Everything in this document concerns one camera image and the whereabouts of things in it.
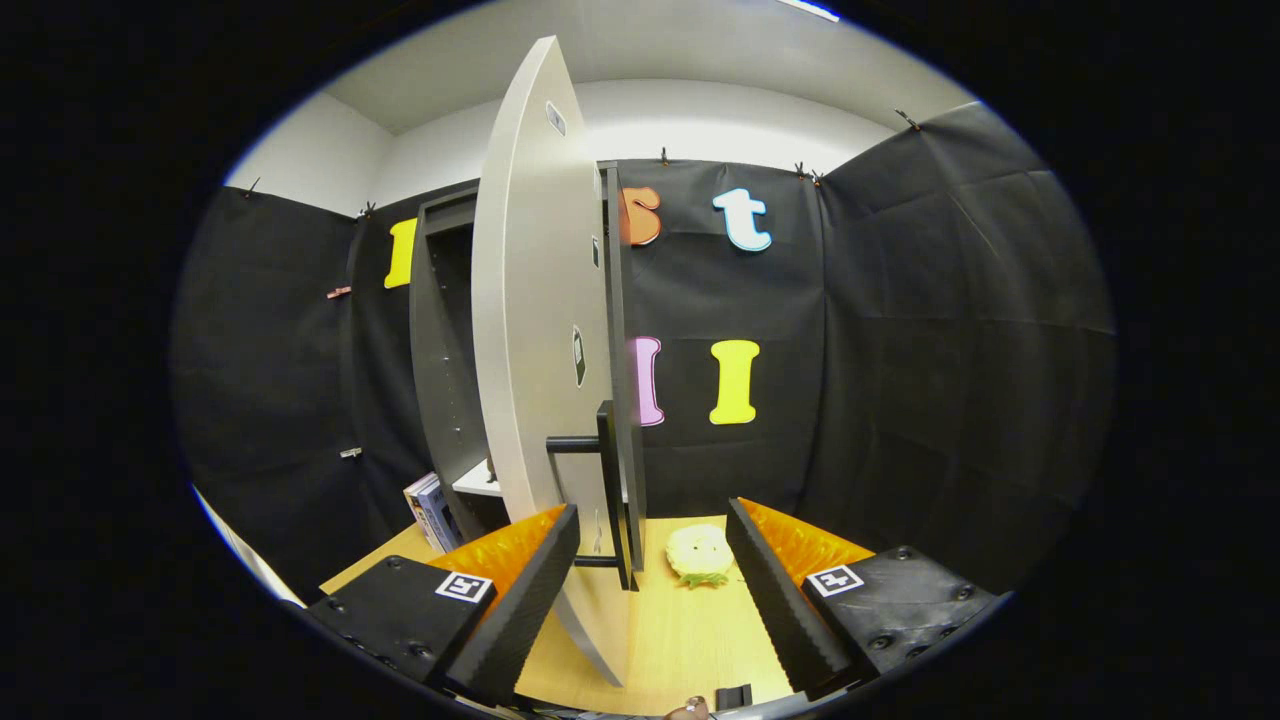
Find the black backdrop cloth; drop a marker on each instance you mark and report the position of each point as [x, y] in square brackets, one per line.
[900, 400]

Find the blue cover book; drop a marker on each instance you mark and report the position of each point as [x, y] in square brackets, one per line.
[440, 515]

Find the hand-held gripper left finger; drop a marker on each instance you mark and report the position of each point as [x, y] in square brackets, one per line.
[530, 590]

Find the yellow pineapple plush toy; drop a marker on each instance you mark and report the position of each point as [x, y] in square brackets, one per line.
[700, 553]

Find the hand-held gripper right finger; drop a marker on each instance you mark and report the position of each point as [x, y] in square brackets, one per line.
[780, 600]

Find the small black stand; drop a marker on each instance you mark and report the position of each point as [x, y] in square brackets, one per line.
[733, 697]

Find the grey shoe cabinet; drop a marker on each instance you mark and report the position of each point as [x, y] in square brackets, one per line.
[440, 350]

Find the white spine book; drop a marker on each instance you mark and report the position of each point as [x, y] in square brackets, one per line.
[414, 505]

